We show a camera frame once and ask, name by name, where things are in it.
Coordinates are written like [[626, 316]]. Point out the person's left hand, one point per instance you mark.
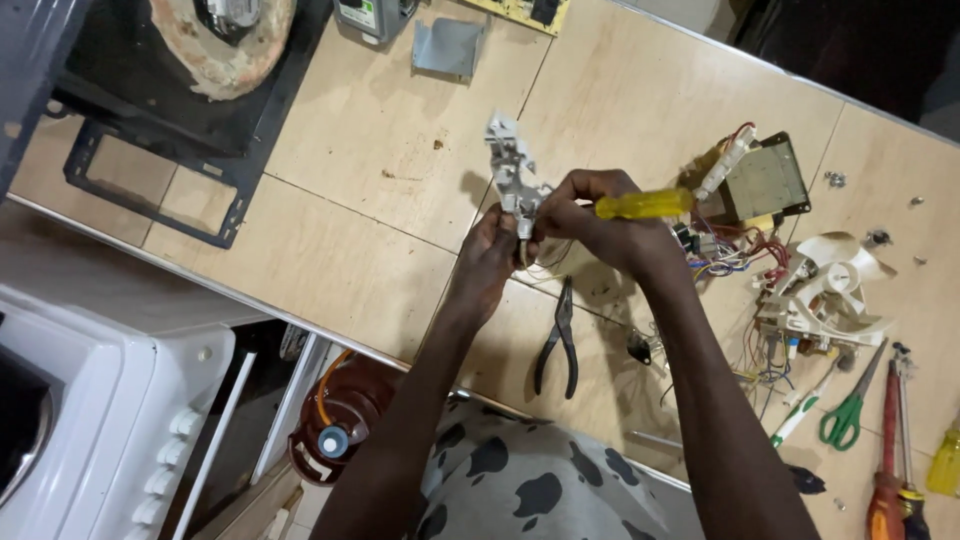
[[487, 255]]

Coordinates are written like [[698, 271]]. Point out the person's right hand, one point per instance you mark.
[[607, 240]]

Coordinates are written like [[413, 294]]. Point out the person's left fingers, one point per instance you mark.
[[510, 234]]

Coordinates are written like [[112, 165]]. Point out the person's right fingers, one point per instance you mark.
[[577, 196]]

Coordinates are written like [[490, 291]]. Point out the white plastic latch bracket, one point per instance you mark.
[[514, 172]]

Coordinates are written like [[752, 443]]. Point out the black pliers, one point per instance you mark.
[[561, 337]]

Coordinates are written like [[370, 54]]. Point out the white fuse holder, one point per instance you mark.
[[724, 165]]

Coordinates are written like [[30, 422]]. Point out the small black component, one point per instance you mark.
[[640, 346]]

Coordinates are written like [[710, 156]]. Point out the metal transformer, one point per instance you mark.
[[765, 180]]

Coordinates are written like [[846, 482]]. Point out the yellow circuit board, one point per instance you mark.
[[525, 11]]

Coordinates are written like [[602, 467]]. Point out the brown gas cylinder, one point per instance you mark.
[[337, 420]]

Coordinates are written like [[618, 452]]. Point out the spotted white shirt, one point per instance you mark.
[[525, 487]]

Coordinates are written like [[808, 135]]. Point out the grey magnetron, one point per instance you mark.
[[371, 16]]

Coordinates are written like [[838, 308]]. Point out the white fan assembly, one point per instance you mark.
[[825, 292]]

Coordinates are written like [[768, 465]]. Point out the black washer screw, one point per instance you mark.
[[877, 238]]

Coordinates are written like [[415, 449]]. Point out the white green tester pen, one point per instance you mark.
[[799, 409]]

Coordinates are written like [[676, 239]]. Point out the rusty round plate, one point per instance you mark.
[[225, 52]]

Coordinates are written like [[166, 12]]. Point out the black plastic scrap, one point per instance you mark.
[[806, 480]]

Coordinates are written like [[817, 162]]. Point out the black microwave casing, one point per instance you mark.
[[135, 90]]

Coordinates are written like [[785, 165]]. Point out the white cooker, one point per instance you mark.
[[82, 427]]

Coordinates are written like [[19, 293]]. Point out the grey metal bracket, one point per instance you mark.
[[448, 46]]

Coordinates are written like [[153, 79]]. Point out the black microwave door frame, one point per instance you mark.
[[225, 187]]

